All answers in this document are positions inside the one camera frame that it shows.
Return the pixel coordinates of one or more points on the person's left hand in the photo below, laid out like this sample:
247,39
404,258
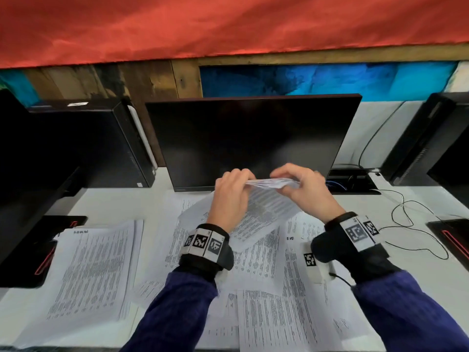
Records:
229,201

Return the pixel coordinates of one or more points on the person's right hand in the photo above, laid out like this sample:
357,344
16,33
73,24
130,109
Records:
311,190

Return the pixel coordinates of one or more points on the printed paper bundle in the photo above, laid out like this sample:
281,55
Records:
264,212

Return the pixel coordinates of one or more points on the pile of printed papers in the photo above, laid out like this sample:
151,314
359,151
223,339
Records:
271,318

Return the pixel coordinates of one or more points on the sorted stack of printed sheets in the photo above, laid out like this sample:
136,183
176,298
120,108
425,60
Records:
88,274

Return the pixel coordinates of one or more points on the person's right forearm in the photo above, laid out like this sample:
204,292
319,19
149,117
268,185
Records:
414,315

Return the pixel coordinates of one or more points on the person's left forearm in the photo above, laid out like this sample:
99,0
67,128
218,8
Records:
172,315

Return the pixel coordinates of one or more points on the blue cloth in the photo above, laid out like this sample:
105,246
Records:
329,82

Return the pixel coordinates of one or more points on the white table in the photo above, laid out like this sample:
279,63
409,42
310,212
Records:
117,201

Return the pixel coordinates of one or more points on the black desktop computer tower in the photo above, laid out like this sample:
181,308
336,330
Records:
421,142
95,142

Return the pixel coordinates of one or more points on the wooden plank partition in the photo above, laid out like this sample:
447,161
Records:
150,80

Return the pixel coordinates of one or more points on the red-orange cloth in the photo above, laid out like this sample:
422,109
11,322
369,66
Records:
220,25

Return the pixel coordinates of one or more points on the teal green cloth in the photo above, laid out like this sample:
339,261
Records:
18,87

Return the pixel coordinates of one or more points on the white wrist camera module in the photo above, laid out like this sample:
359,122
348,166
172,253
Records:
315,263

